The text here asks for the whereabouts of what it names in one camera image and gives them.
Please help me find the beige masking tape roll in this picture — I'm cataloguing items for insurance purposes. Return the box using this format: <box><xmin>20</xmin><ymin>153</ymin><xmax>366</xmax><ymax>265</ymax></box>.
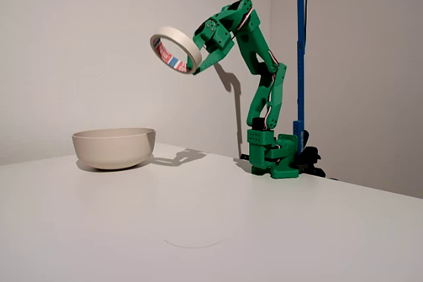
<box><xmin>149</xmin><ymin>26</ymin><xmax>202</xmax><ymax>76</ymax></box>

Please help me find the beige bowl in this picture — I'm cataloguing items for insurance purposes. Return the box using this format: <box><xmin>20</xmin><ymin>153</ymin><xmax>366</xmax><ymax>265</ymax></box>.
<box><xmin>71</xmin><ymin>127</ymin><xmax>157</xmax><ymax>171</ymax></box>

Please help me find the black table clamp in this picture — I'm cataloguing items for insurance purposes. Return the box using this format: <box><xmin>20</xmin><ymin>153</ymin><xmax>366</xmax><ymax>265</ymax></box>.
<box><xmin>295</xmin><ymin>129</ymin><xmax>327</xmax><ymax>178</ymax></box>

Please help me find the blue camera pole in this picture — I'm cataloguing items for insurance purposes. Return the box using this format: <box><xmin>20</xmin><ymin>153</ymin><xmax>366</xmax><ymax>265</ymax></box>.
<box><xmin>295</xmin><ymin>0</ymin><xmax>307</xmax><ymax>157</ymax></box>

